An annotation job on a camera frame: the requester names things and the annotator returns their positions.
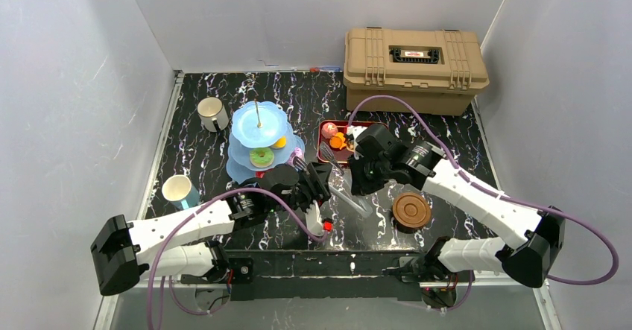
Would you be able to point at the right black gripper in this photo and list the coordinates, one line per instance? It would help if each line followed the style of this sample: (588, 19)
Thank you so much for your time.
(364, 170)

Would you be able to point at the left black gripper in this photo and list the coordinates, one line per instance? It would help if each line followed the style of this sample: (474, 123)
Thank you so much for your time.
(319, 185)

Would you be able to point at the silver metal tongs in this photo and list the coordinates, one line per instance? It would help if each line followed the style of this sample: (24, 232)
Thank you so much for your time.
(340, 187)

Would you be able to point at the purple glazed donut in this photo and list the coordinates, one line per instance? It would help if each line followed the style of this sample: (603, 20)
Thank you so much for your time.
(297, 153)

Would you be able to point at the red rectangular tray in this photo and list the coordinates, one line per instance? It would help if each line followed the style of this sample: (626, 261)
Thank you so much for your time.
(340, 156)

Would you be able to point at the yellow cake slice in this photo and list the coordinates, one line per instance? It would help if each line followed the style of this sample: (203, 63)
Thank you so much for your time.
(280, 143)

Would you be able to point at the red glazed donut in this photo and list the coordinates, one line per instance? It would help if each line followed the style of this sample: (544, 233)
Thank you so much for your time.
(261, 174)

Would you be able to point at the green glazed donut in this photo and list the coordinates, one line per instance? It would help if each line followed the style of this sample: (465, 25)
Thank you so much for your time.
(261, 157)

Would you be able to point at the blue three-tier cake stand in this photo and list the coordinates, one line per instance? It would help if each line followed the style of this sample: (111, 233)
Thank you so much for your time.
(258, 124)

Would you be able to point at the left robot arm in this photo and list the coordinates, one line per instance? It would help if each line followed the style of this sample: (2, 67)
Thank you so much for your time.
(127, 251)

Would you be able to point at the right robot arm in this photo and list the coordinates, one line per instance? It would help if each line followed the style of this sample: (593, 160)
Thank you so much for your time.
(526, 241)

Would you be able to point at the orange cookie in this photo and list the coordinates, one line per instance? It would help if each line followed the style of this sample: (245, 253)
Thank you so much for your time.
(338, 141)

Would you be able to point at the pink sugared cake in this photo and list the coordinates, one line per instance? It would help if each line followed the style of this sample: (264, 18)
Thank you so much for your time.
(328, 130)

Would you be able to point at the round brown wooden box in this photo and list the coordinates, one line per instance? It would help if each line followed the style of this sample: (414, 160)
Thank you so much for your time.
(411, 212)

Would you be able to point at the red blue pen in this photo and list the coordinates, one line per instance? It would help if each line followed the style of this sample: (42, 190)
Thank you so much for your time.
(325, 69)

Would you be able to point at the tan plastic toolbox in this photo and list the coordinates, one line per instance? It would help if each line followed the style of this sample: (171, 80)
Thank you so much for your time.
(436, 72)

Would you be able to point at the beige ribbed mug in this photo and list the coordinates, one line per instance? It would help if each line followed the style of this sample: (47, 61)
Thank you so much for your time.
(213, 114)

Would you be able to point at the light blue cup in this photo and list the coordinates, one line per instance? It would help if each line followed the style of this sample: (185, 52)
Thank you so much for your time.
(180, 191)

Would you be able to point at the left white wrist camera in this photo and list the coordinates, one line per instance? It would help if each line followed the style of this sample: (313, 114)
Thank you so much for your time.
(315, 223)

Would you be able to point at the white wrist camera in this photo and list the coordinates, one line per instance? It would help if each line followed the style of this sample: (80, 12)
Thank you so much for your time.
(315, 223)
(353, 132)

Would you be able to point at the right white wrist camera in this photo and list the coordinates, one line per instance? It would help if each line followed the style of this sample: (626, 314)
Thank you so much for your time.
(353, 132)

